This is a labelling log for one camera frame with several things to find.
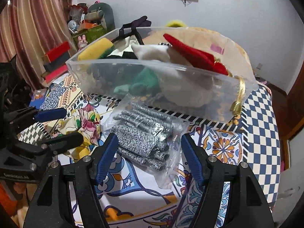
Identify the green cardboard box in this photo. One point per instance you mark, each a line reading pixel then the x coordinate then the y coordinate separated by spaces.
pixel 90 34

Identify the white bag with black straps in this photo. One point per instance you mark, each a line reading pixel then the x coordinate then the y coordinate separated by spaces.
pixel 128 36

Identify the floral yellow pink cloth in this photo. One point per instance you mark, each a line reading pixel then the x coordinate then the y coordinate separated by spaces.
pixel 85 121

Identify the red velvet pouch gold ribbon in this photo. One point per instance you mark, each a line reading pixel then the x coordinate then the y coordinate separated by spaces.
pixel 206 61

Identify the pink bunny plush toy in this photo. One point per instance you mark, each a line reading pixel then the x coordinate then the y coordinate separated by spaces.
pixel 82 42

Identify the orange yellow blanket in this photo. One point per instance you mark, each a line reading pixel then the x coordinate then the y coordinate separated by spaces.
pixel 223 49

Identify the red striped curtain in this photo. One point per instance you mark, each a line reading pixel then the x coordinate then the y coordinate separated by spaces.
pixel 31 28

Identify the cream beige soft pouch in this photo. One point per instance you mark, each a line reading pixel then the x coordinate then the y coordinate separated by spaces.
pixel 178 82

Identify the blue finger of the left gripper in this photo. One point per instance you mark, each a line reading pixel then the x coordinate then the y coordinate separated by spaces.
pixel 28 116
pixel 59 144

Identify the red box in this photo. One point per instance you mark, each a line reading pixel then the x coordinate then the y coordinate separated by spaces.
pixel 56 52

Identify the green knitted garment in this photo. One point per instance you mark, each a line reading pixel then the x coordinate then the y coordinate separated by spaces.
pixel 136 82

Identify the yellow green sponge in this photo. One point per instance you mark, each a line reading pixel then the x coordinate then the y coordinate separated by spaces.
pixel 96 50

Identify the clear plastic storage bin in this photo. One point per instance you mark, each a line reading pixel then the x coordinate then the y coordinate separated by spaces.
pixel 98 77

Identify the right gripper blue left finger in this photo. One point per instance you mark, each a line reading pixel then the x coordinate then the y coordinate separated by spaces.
pixel 51 203

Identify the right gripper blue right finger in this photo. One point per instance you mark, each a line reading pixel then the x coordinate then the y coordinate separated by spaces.
pixel 247 204

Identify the grey gloves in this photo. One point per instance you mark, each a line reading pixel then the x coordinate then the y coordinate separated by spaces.
pixel 148 137

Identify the grey green plush pillow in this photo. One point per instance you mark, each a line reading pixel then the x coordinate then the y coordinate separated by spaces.
pixel 101 13

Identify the patterned patchwork bedsheet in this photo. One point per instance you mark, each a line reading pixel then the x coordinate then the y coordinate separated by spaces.
pixel 125 161

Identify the dark purple jacket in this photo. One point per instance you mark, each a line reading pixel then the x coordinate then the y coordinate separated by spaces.
pixel 141 22

